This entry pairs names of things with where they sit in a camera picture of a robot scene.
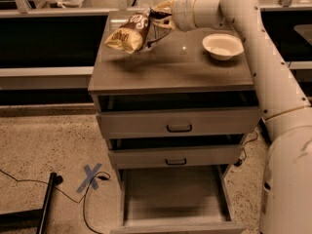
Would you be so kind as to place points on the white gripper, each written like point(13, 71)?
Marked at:
point(183, 13)

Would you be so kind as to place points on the brown chip bag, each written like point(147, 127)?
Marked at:
point(137, 34)

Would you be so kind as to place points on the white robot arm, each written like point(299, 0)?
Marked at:
point(286, 205)

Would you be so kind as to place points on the grey drawer cabinet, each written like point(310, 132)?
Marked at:
point(177, 74)

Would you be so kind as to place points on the grey top drawer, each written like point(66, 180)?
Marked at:
point(177, 123)

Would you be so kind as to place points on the grey drawer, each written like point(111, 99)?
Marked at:
point(175, 157)
point(177, 200)
point(177, 123)

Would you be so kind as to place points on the grey middle drawer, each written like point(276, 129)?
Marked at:
point(175, 157)

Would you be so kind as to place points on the grey bottom drawer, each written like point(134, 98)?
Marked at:
point(177, 200)

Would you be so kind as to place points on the white paper bowl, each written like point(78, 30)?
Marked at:
point(222, 46)

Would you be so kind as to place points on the blue tape cross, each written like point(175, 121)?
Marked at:
point(90, 178)

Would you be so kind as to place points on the black stand leg left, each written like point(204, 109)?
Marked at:
point(37, 218)

